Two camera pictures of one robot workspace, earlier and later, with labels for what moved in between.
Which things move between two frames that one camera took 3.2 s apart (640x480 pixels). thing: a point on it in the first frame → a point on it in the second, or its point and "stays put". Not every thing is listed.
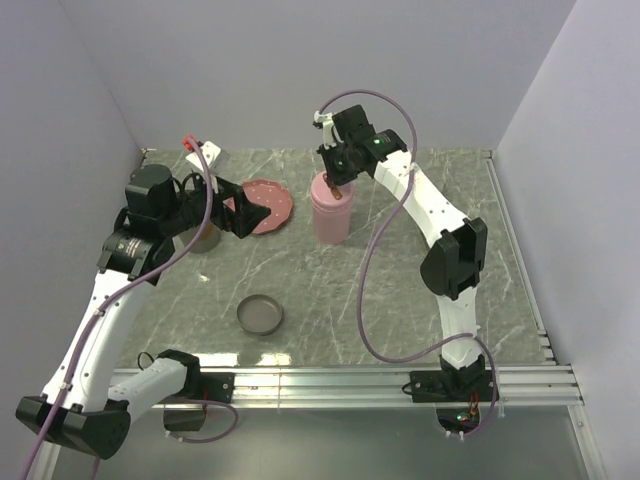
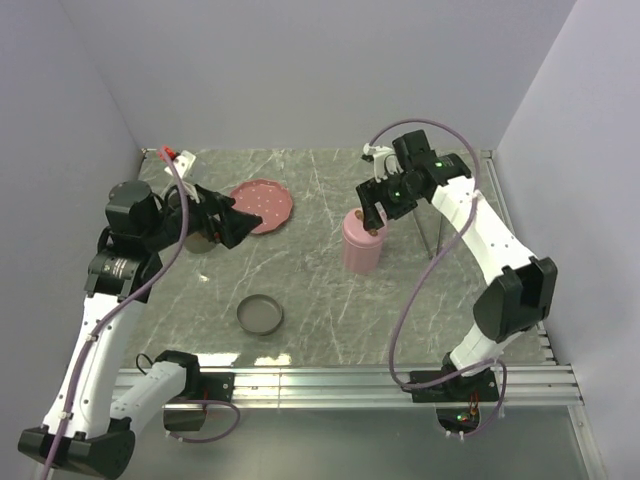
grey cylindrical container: (206, 241) stays put
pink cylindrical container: (332, 225) → (362, 251)
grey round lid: (259, 314) stays put
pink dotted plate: (272, 194) stays put
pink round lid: (323, 198) → (356, 234)
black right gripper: (335, 177) → (371, 192)
